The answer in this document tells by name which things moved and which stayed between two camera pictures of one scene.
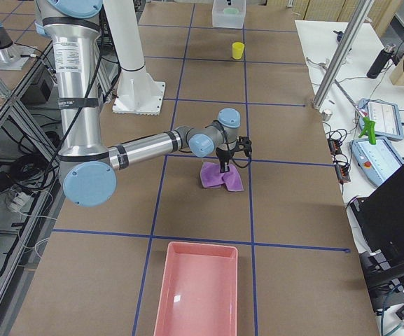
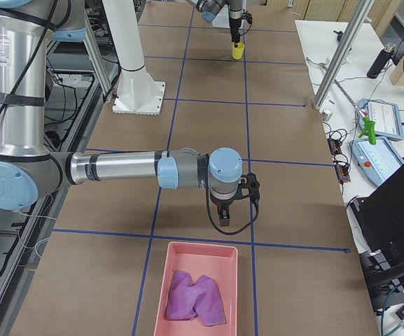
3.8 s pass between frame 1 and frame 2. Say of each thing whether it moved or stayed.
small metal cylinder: stayed
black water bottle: stayed
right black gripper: moved
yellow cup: stayed
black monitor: stayed
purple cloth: moved
